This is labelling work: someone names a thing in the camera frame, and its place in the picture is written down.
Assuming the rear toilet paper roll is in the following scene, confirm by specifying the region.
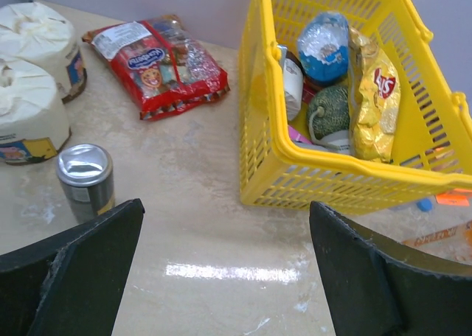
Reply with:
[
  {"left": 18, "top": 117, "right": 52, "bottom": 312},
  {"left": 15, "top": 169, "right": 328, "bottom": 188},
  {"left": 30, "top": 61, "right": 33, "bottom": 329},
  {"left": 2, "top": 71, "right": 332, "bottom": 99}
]
[{"left": 1, "top": 1, "right": 87, "bottom": 102}]

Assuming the yellow plastic basket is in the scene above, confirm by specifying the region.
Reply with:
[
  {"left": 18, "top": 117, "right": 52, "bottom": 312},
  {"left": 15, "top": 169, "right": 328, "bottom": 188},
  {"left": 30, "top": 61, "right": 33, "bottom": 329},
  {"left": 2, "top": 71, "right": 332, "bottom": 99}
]
[{"left": 238, "top": 0, "right": 471, "bottom": 214}]

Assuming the orange label tea bottle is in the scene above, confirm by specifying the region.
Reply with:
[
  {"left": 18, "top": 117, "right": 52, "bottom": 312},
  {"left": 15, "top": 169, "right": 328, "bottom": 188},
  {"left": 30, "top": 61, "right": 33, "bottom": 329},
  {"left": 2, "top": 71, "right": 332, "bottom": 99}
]
[{"left": 401, "top": 220, "right": 471, "bottom": 265}]

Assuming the toilet paper roll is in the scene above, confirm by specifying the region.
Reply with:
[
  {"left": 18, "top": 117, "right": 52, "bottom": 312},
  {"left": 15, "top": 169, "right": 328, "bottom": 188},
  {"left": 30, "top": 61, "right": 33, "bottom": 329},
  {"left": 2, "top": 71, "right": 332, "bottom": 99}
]
[
  {"left": 1, "top": 55, "right": 71, "bottom": 165},
  {"left": 1, "top": 1, "right": 87, "bottom": 102}
]

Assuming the front toilet paper roll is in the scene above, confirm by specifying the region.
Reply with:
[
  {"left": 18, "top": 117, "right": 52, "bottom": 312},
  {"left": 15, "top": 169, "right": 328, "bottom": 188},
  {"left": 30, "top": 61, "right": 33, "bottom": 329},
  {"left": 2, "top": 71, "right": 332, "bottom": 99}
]
[{"left": 1, "top": 55, "right": 71, "bottom": 165}]

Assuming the orange snack box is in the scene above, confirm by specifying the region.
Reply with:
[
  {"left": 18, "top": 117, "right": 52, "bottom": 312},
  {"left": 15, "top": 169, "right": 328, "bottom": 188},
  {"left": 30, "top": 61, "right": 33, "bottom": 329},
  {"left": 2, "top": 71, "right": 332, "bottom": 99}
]
[{"left": 435, "top": 189, "right": 472, "bottom": 207}]

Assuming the yellow Lays chips bag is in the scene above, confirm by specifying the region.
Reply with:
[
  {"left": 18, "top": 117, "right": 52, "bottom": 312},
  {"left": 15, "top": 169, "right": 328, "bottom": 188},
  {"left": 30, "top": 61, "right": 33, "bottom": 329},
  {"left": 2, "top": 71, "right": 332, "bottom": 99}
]
[{"left": 348, "top": 27, "right": 401, "bottom": 164}]

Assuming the white paper roll in basket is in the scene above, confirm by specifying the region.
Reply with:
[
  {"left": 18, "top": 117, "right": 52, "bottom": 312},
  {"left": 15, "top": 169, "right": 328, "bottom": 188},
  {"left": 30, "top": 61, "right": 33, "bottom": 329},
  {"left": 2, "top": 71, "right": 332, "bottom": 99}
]
[{"left": 277, "top": 44, "right": 305, "bottom": 121}]

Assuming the black drink can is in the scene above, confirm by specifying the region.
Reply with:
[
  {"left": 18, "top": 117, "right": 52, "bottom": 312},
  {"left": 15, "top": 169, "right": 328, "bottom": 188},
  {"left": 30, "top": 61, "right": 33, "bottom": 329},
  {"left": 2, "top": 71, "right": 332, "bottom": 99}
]
[{"left": 56, "top": 144, "right": 116, "bottom": 224}]

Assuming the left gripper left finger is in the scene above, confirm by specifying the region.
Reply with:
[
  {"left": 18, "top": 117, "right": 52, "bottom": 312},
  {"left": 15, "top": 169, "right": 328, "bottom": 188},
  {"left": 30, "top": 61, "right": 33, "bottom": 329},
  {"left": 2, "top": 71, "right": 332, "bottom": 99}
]
[{"left": 1, "top": 198, "right": 145, "bottom": 335}]

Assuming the purple pack in basket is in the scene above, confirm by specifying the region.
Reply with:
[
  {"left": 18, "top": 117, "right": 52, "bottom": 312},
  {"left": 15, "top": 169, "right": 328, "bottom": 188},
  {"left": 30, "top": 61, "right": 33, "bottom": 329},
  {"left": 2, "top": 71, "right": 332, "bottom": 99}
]
[{"left": 288, "top": 125, "right": 313, "bottom": 148}]

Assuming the green melon in basket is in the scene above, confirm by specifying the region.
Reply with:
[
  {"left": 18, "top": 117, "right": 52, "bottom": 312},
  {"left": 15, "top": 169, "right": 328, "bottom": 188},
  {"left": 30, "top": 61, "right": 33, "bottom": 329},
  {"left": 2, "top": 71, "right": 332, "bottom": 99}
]
[{"left": 306, "top": 85, "right": 350, "bottom": 143}]

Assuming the red snack bag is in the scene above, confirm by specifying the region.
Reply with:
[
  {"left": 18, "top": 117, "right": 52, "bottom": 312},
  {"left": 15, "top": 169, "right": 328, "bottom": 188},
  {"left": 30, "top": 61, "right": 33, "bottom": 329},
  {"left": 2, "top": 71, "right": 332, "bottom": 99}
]
[{"left": 82, "top": 15, "right": 229, "bottom": 121}]

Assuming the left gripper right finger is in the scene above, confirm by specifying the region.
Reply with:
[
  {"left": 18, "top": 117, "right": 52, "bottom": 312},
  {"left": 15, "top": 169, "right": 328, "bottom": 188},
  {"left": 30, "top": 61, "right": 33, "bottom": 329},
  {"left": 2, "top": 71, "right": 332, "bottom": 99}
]
[{"left": 309, "top": 202, "right": 471, "bottom": 335}]

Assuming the blue plastic bag in basket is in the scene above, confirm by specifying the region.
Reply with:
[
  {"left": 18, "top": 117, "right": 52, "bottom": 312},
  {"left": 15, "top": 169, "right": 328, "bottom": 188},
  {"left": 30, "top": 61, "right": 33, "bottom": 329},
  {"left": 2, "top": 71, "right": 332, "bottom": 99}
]
[{"left": 296, "top": 11, "right": 349, "bottom": 85}]

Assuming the blue bottle cap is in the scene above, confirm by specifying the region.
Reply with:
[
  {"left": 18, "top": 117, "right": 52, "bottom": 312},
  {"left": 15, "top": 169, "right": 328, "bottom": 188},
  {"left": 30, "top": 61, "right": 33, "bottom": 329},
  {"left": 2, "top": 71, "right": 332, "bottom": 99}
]
[{"left": 416, "top": 198, "right": 434, "bottom": 212}]

